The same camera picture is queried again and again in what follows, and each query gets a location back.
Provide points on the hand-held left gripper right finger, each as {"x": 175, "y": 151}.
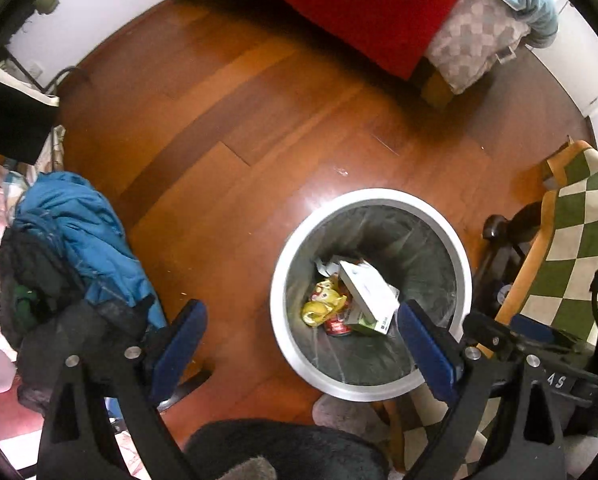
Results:
{"x": 426, "y": 355}

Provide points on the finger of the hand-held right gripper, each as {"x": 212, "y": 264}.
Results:
{"x": 486, "y": 332}
{"x": 531, "y": 330}

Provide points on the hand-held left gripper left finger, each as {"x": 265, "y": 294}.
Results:
{"x": 179, "y": 347}

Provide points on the green white carton box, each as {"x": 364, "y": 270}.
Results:
{"x": 369, "y": 290}

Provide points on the red soda can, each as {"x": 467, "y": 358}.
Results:
{"x": 336, "y": 329}

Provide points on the white round trash bin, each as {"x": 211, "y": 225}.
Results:
{"x": 409, "y": 245}

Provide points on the yellow snack bag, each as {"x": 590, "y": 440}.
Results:
{"x": 319, "y": 310}

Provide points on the black chair leg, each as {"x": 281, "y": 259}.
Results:
{"x": 184, "y": 390}

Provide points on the black plastic object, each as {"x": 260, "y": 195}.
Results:
{"x": 509, "y": 255}

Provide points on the green white checkered table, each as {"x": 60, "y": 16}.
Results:
{"x": 569, "y": 240}

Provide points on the crumpled white paper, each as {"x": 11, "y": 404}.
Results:
{"x": 324, "y": 265}

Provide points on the blue jacket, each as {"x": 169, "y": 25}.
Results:
{"x": 94, "y": 240}

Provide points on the dark clothing heap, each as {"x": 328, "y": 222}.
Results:
{"x": 44, "y": 305}

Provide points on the person's dark grey trousers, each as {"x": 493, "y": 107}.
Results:
{"x": 289, "y": 450}

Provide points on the black cloth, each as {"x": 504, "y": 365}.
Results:
{"x": 14, "y": 120}

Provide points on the red bed sheet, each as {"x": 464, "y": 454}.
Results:
{"x": 339, "y": 0}

